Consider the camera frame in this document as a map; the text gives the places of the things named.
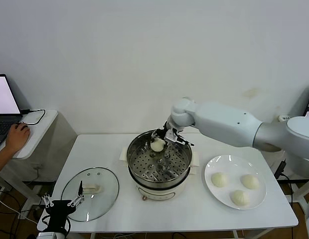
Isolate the white side table with label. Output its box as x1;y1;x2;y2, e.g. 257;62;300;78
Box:
255;114;309;217

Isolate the white power strip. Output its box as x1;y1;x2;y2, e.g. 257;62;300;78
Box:
18;204;44;220

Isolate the person's bare hand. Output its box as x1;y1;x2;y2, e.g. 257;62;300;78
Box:
5;123;31;154

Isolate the white steamed baozi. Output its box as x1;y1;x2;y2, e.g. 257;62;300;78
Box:
210;172;228;188
230;190;250;208
241;174;260;190
150;138;167;152

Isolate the person's bare forearm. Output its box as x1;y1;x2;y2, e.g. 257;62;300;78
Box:
0;146;14;175

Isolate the white side table rounded top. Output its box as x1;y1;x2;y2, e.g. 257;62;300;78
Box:
0;109;78;207

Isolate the white round plate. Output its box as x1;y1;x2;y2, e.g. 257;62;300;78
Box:
204;154;268;210

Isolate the black laptop with large screen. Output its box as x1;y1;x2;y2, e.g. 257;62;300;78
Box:
0;73;24;153

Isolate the black laptop cable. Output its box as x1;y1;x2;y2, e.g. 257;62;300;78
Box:
21;109;47;126

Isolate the black floor cable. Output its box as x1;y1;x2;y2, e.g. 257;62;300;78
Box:
0;189;23;218

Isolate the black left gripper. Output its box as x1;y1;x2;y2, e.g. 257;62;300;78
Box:
41;180;85;234

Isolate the glass lid with cream handle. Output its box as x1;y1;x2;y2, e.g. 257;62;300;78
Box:
61;167;120;222

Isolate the stainless steel steamer insert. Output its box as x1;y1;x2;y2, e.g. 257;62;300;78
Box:
119;128;200;188

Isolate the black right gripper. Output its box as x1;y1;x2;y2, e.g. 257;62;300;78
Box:
151;121;195;147

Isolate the cream electric cooking pot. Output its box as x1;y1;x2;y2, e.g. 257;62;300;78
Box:
123;161;197;201

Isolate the black cable with adapter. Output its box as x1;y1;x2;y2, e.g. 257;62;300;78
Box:
274;149;299;207

